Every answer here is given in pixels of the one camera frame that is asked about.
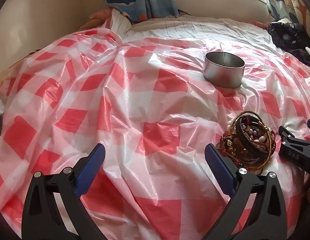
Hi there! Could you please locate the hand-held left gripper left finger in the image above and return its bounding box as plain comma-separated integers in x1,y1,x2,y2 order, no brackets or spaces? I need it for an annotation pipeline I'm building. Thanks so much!
21,144,106,240

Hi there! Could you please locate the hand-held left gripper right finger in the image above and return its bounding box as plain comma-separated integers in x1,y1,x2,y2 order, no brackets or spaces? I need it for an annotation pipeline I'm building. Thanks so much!
204,144,287,240

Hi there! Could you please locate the pile of mixed bracelets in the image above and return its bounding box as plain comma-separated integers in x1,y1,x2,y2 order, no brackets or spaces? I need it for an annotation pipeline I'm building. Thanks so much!
219,111,277,175

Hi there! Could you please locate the round metal tin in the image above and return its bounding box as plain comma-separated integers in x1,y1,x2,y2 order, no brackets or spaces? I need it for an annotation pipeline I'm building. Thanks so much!
204,52,246,89

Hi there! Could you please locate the red white checkered plastic sheet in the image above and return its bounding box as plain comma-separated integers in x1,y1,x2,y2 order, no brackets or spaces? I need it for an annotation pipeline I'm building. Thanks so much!
0,24,310,240

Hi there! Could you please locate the black jacket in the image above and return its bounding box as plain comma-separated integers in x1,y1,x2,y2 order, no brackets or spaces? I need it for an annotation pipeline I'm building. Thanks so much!
267,19,310,67

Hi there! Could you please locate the pink cloth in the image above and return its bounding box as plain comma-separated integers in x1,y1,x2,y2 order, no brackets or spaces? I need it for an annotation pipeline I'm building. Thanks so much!
247,19,271,28

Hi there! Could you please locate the brown cushion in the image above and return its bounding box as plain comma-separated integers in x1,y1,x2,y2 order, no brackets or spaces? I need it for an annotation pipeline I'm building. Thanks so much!
77,17,106,32

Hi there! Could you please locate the white striped bedsheet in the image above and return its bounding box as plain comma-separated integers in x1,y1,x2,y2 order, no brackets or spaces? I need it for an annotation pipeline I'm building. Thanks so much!
105,9,279,46

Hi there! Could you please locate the pink pillow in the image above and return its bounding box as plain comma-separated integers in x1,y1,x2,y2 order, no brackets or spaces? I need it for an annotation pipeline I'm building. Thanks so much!
89,9,116,22

